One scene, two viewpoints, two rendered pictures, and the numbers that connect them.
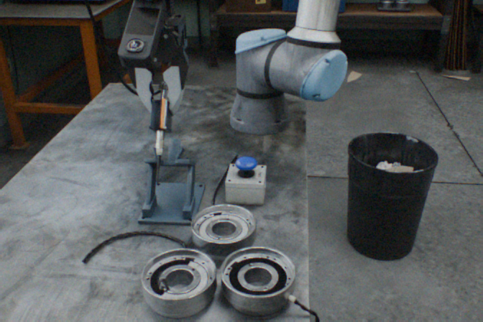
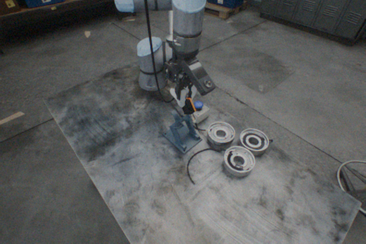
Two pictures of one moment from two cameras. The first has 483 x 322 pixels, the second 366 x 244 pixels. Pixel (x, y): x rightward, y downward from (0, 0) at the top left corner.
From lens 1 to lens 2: 0.68 m
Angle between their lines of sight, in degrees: 42
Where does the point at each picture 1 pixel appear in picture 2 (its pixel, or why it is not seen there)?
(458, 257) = not seen: hidden behind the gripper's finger
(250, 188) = (205, 113)
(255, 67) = (157, 59)
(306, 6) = not seen: hidden behind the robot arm
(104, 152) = (114, 136)
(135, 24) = (196, 72)
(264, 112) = (162, 77)
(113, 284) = (215, 181)
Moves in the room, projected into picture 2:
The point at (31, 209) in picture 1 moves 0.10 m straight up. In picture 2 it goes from (133, 185) to (127, 169)
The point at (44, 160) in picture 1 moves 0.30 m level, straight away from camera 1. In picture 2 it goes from (91, 160) to (25, 141)
